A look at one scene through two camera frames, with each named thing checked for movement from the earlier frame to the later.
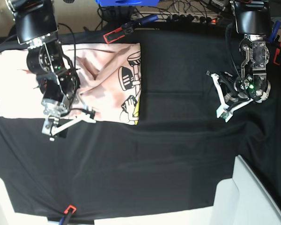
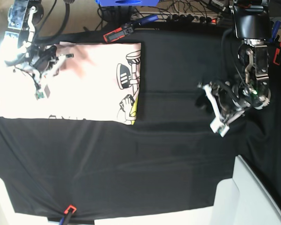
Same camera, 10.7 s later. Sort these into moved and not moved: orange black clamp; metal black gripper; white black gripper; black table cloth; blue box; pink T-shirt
Moved: pink T-shirt; metal black gripper; white black gripper
Not moved: orange black clamp; black table cloth; blue box
